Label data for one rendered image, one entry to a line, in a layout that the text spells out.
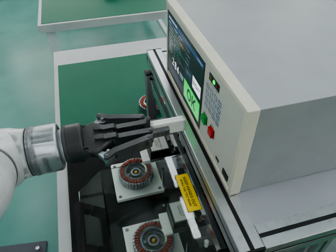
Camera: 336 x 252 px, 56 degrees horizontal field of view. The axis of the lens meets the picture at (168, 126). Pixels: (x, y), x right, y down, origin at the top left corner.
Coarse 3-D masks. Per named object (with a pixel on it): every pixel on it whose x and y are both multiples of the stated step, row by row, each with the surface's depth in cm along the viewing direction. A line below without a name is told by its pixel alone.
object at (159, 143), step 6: (156, 138) 97; (162, 138) 97; (168, 138) 100; (156, 144) 95; (162, 144) 95; (168, 144) 95; (144, 150) 99; (150, 150) 94; (156, 150) 94; (162, 150) 94; (168, 150) 94; (144, 156) 97; (150, 156) 94; (156, 156) 95; (162, 156) 95
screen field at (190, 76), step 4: (188, 68) 69; (184, 72) 72; (188, 72) 69; (188, 76) 70; (192, 76) 67; (192, 80) 68; (192, 84) 68; (196, 84) 66; (196, 88) 66; (200, 88) 64; (196, 92) 67
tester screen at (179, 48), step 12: (168, 24) 78; (168, 36) 81; (180, 36) 70; (168, 48) 83; (180, 48) 72; (168, 60) 85; (180, 60) 74; (192, 60) 65; (180, 72) 76; (192, 72) 67
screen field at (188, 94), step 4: (184, 80) 74; (184, 84) 74; (184, 88) 75; (188, 88) 72; (184, 92) 76; (188, 92) 72; (192, 92) 69; (184, 96) 76; (188, 96) 73; (192, 96) 70; (188, 100) 74; (192, 100) 70; (196, 100) 68; (192, 104) 71; (196, 104) 68; (192, 108) 72; (196, 108) 69; (196, 112) 69; (196, 116) 70
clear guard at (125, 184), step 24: (120, 168) 70; (144, 168) 70; (168, 168) 70; (192, 168) 70; (96, 192) 67; (120, 192) 65; (144, 192) 65; (168, 192) 65; (96, 216) 63; (120, 216) 61; (144, 216) 61; (168, 216) 61; (192, 216) 61; (96, 240) 60; (120, 240) 58; (144, 240) 58; (168, 240) 58; (192, 240) 58; (216, 240) 58
